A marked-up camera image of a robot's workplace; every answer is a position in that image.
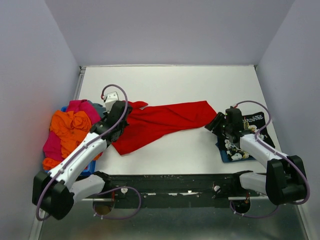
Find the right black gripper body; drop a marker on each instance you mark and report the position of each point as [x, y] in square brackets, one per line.
[221, 126]

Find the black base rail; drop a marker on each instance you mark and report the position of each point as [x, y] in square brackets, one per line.
[168, 191]

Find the red t shirt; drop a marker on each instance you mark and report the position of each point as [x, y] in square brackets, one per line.
[147, 124]

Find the pink t shirt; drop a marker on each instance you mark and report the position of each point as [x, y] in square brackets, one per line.
[85, 110]

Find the grey blue t shirt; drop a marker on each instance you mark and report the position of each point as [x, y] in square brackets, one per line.
[99, 108]

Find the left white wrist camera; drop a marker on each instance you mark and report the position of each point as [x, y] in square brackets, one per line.
[109, 99]

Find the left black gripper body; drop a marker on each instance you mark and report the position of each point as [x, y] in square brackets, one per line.
[122, 127]

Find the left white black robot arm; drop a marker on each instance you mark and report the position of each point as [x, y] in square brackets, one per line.
[57, 190]

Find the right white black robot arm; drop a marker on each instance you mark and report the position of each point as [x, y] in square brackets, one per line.
[285, 179]

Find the black floral folded t shirt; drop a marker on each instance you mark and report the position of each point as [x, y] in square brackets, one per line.
[255, 122]

